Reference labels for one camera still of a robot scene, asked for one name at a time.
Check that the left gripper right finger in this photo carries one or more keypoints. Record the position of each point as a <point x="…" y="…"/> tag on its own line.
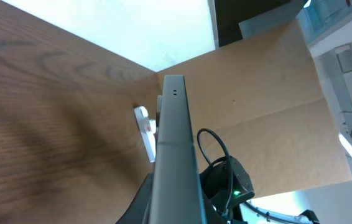
<point x="213" y="201"/>

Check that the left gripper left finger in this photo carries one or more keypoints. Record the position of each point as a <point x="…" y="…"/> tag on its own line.
<point x="138" y="211"/>

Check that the white power strip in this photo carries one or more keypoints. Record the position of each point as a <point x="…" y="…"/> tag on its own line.
<point x="149" y="141"/>

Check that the brown cardboard panel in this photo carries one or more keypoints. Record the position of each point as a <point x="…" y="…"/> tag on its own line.
<point x="262" y="96"/>

